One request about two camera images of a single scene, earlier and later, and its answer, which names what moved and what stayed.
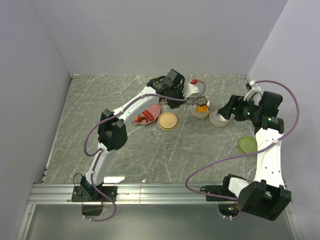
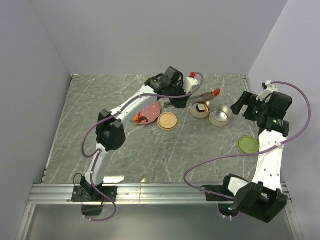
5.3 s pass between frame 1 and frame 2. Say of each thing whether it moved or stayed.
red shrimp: moved
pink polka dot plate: stayed
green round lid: stayed
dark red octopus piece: stayed
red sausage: moved
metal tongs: moved
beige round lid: stayed
